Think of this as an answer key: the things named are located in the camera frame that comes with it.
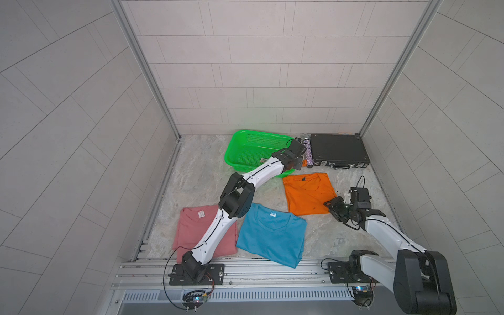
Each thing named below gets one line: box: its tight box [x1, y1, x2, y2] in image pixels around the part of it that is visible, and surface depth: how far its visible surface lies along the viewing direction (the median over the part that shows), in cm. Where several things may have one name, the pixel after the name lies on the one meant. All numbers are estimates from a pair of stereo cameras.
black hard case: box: [309, 133, 371, 170], surface depth 107 cm
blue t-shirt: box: [236, 203, 308, 269], surface depth 81 cm
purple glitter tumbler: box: [301, 137, 315, 169], surface depth 107 cm
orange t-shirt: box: [282, 172, 337, 216], surface depth 94 cm
